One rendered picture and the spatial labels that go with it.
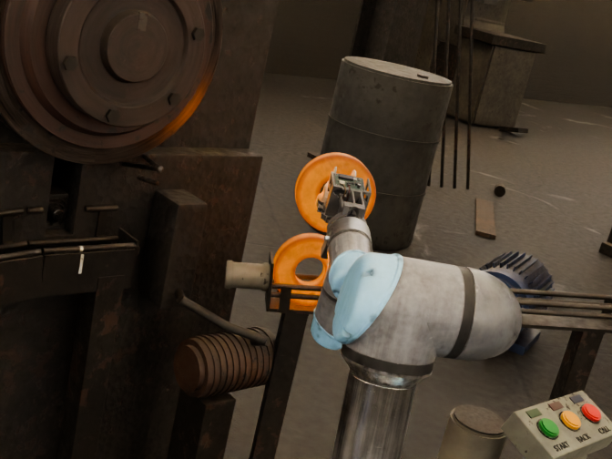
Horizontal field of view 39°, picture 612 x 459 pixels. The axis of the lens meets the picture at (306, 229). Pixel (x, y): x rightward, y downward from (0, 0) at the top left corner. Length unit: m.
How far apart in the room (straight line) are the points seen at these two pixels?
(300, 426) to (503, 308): 1.64
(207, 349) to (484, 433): 0.58
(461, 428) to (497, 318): 0.74
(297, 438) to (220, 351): 0.83
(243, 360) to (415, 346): 0.84
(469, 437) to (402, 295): 0.79
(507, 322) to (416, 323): 0.12
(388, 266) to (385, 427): 0.20
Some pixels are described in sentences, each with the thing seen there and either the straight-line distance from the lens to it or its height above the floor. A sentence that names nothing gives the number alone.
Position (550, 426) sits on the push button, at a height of 0.61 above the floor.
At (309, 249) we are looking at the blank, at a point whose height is 0.76.
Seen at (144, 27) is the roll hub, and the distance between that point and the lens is 1.50.
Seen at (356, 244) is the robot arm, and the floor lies 0.90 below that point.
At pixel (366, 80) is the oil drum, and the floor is 0.82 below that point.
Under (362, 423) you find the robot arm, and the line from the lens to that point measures 1.07.
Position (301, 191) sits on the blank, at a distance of 1.63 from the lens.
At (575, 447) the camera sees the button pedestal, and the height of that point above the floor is 0.58.
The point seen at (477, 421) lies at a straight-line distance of 1.80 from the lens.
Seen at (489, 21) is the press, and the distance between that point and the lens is 9.84.
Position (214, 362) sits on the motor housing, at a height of 0.51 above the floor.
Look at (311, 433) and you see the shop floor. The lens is 2.61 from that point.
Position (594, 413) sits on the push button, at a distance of 1.79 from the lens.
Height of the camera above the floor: 1.32
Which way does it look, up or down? 17 degrees down
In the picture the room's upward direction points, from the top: 13 degrees clockwise
